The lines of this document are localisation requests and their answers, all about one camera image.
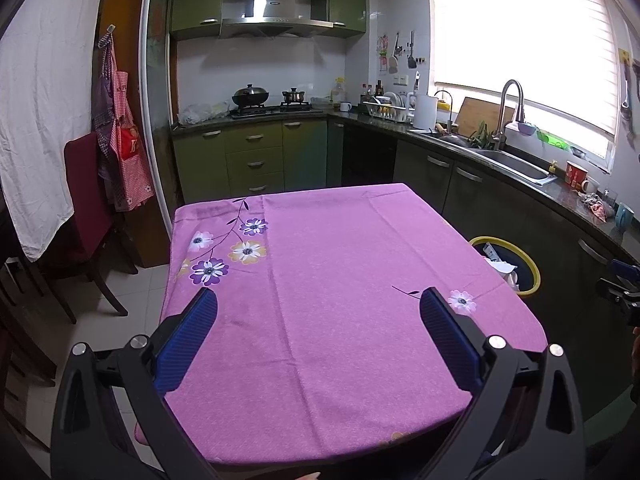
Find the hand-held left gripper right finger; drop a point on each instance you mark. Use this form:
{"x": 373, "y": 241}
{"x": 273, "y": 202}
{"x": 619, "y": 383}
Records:
{"x": 450, "y": 340}

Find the wooden cutting board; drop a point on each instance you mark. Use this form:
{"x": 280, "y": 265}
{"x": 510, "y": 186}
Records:
{"x": 482, "y": 112}

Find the teal mug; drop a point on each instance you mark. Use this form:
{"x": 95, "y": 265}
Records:
{"x": 624, "y": 217}

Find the steel pot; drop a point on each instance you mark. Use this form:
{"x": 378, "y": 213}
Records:
{"x": 293, "y": 96}

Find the hanging spatula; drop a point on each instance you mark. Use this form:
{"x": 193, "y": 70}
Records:
{"x": 412, "y": 60}

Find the red paper cup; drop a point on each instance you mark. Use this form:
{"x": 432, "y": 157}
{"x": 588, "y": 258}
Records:
{"x": 576, "y": 176}

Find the steel range hood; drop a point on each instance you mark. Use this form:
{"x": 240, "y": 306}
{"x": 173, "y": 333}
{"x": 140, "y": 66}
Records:
{"x": 265, "y": 2}

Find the pink wall hanging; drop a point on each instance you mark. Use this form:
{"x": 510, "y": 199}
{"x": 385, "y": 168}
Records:
{"x": 382, "y": 52}

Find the green vegetables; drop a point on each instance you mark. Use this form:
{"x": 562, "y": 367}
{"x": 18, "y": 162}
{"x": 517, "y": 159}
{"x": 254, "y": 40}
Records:
{"x": 480, "y": 135}

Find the purple basket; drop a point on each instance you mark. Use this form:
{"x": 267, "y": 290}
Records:
{"x": 526, "y": 129}

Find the purple floral tablecloth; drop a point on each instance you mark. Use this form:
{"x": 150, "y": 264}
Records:
{"x": 325, "y": 310}

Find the dark green base cabinets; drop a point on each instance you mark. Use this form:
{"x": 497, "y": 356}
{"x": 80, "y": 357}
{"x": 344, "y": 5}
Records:
{"x": 500, "y": 200}

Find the steel sink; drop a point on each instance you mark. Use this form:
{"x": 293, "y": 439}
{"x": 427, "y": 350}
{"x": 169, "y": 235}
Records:
{"x": 515, "y": 165}

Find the black wok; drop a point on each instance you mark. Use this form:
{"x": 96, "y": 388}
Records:
{"x": 250, "y": 95}

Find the plastic bags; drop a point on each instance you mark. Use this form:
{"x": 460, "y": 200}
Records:
{"x": 200, "y": 114}

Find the hanging kitchen utensil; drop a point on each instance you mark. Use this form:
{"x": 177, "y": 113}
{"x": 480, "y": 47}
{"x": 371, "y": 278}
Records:
{"x": 394, "y": 62}

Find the dark wooden chair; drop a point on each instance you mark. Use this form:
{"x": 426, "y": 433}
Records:
{"x": 20, "y": 340}

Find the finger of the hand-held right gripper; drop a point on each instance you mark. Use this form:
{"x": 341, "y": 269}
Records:
{"x": 625, "y": 271}

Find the white hanging sheet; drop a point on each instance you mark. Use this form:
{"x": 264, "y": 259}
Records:
{"x": 45, "y": 110}

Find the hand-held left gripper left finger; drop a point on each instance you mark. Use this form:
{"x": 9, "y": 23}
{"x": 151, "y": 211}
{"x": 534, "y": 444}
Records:
{"x": 187, "y": 340}

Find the red checkered apron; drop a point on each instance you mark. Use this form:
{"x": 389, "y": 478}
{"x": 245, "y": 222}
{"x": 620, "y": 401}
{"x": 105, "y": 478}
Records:
{"x": 132, "y": 150}

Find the yellow rimmed trash bin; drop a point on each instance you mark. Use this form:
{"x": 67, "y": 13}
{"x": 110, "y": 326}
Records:
{"x": 531, "y": 265}

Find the oil bottle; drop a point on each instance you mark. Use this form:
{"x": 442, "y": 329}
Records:
{"x": 338, "y": 92}

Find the white paper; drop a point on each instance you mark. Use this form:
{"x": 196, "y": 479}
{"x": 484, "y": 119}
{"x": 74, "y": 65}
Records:
{"x": 510, "y": 277}

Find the dish rack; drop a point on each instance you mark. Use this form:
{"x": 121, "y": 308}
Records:
{"x": 387, "y": 110}

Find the green base cabinet with drawers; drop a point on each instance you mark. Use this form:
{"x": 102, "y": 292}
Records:
{"x": 252, "y": 160}

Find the crumpled cloth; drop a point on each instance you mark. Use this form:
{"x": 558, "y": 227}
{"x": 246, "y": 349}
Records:
{"x": 597, "y": 207}

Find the steel faucet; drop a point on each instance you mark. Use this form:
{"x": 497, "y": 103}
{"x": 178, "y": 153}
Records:
{"x": 510, "y": 85}

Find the window with white blind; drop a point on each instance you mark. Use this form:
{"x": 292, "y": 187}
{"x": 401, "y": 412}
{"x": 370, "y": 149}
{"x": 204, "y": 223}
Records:
{"x": 525, "y": 35}

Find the purple checkered apron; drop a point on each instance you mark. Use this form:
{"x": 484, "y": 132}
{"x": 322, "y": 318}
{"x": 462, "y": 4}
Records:
{"x": 102, "y": 105}

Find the dark stone countertop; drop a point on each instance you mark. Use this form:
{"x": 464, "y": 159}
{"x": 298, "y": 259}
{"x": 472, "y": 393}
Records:
{"x": 556, "y": 193}

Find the small brass tap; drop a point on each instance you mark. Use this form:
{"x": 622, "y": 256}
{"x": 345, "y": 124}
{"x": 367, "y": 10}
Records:
{"x": 553, "y": 167}

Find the glass sliding door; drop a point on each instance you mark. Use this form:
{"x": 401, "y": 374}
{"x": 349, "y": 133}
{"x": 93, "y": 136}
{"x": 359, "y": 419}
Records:
{"x": 157, "y": 85}

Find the gas stove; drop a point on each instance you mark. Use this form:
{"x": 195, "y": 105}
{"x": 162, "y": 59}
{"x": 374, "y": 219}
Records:
{"x": 275, "y": 110}

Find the red covered chair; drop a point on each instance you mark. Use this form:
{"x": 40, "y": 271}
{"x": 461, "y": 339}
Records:
{"x": 87, "y": 185}

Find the yellow container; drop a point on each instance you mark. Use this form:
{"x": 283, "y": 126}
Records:
{"x": 444, "y": 105}

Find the dark sauce bottle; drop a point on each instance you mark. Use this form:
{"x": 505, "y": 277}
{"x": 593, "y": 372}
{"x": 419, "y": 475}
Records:
{"x": 379, "y": 90}

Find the green plastic holder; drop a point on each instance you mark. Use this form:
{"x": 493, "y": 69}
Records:
{"x": 552, "y": 140}

